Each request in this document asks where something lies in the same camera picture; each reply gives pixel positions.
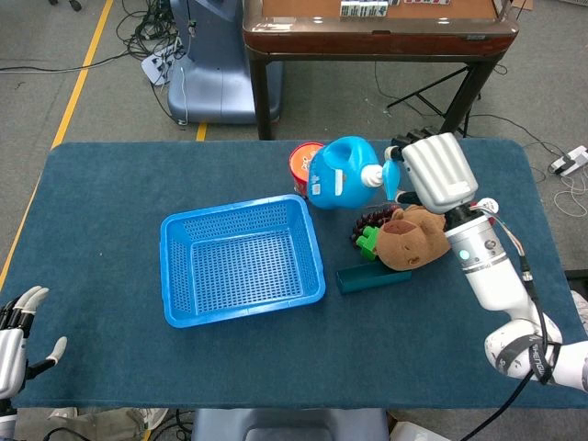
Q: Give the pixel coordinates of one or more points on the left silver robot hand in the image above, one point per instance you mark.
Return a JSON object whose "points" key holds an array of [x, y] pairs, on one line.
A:
{"points": [[9, 358]]}

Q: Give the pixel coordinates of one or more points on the dark red grape bunch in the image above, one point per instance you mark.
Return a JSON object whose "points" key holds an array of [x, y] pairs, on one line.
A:
{"points": [[367, 220]]}

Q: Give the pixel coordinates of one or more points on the white sneaker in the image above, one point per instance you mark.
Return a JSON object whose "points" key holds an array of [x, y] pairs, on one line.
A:
{"points": [[154, 417]]}

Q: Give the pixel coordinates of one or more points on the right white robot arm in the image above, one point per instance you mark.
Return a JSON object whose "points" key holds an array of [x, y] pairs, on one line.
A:
{"points": [[496, 280]]}

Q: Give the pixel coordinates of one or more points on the teal rectangular box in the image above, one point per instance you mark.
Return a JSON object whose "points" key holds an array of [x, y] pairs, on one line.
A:
{"points": [[363, 278]]}

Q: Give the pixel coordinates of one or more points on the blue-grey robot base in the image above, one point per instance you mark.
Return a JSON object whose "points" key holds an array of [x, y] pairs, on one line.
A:
{"points": [[206, 82]]}

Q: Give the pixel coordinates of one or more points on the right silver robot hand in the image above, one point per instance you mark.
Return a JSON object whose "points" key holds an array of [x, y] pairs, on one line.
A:
{"points": [[441, 170]]}

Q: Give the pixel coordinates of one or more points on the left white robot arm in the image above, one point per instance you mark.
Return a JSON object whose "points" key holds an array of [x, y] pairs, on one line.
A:
{"points": [[5, 422]]}

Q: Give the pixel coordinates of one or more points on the mahjong tile row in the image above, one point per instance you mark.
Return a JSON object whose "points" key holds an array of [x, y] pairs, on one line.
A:
{"points": [[363, 8]]}

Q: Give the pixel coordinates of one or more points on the teal table cloth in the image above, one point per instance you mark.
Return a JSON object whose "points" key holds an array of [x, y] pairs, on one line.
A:
{"points": [[275, 367]]}

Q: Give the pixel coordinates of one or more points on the brown mahjong table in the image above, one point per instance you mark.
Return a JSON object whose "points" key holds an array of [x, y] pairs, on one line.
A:
{"points": [[367, 41]]}

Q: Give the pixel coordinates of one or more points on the brown capybara plush toy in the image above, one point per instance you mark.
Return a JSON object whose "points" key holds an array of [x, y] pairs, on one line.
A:
{"points": [[409, 243]]}

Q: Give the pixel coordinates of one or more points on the grey-blue robot torso base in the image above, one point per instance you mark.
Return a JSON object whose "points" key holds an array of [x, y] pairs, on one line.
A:
{"points": [[289, 425]]}

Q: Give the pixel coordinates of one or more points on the white power strip with plugs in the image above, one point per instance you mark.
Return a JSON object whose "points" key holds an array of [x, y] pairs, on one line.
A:
{"points": [[154, 69]]}

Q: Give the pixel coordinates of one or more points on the green toy building block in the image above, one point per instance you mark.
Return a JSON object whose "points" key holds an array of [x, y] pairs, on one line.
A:
{"points": [[367, 243]]}

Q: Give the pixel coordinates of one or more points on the red bottle white cap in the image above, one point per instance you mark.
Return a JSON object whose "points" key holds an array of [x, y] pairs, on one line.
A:
{"points": [[488, 203]]}

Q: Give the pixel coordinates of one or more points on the blue detergent pump bottle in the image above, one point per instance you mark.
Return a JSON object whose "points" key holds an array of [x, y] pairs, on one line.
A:
{"points": [[340, 179]]}

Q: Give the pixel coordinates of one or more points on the red instant noodle cup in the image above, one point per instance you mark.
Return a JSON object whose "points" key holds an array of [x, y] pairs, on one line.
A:
{"points": [[301, 165]]}

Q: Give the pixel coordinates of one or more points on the blue plastic mesh basket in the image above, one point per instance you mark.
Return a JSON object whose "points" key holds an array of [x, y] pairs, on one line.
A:
{"points": [[184, 229]]}

